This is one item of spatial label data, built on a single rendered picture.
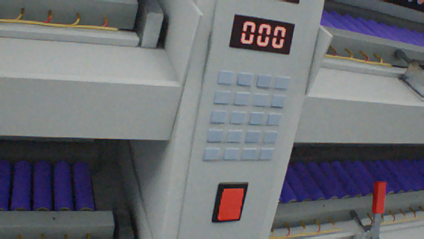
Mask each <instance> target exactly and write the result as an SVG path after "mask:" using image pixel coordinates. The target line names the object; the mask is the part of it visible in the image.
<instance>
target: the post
mask: <svg viewBox="0 0 424 239"><path fill-rule="evenodd" d="M193 1H194V3H195V5H196V6H197V7H198V9H199V10H200V11H201V13H202V14H203V15H204V17H203V20H202V23H201V28H200V31H199V34H198V38H197V42H196V44H195V49H194V52H193V55H192V59H191V63H190V66H189V71H188V74H187V77H186V79H185V85H184V87H183V90H182V95H181V98H180V102H179V106H178V109H177V112H176V117H175V120H174V124H173V131H172V135H171V138H170V140H169V141H163V140H159V139H128V141H129V147H130V150H131V154H132V159H133V163H134V167H135V170H136V175H137V179H138V183H139V188H140V191H141V195H142V201H143V203H144V206H145V210H146V213H147V217H148V223H149V226H150V229H151V234H152V238H153V239H178V237H179V225H180V220H181V216H182V208H183V204H184V199H185V195H186V193H185V190H186V182H187V177H188V172H189V164H190V159H191V155H192V146H193V142H194V137H195V128H196V123H197V118H198V110H199V106H200V101H201V93H202V88H203V83H204V75H205V70H206V65H207V53H208V48H209V43H210V35H211V31H212V26H213V21H214V14H215V9H216V5H217V0H193ZM323 2H324V0H313V9H312V11H311V15H310V22H309V26H308V32H307V37H306V41H305V43H306V44H305V46H304V53H303V55H302V62H301V67H300V70H299V74H298V82H297V85H296V89H295V94H294V97H293V102H292V108H291V113H290V117H289V120H288V126H287V129H286V133H285V138H284V141H283V145H282V151H281V154H280V158H279V163H278V166H277V170H276V175H275V178H274V182H273V188H272V191H271V194H270V200H269V203H268V206H267V212H266V215H265V218H264V221H263V227H262V229H261V233H260V238H259V239H268V238H269V235H270V230H271V227H272V223H273V219H274V216H275V212H276V208H277V204H278V201H279V195H280V192H281V189H282V184H283V181H284V178H285V172H286V169H287V165H288V160H289V157H290V154H291V151H292V145H293V141H294V138H295V133H296V130H297V127H298V121H299V118H300V114H301V109H302V103H303V100H304V95H305V92H306V87H307V80H308V76H309V73H310V68H311V65H312V63H311V62H312V58H313V53H314V50H315V44H316V40H317V33H318V30H319V27H320V19H321V17H322V11H323V6H324V4H323Z"/></svg>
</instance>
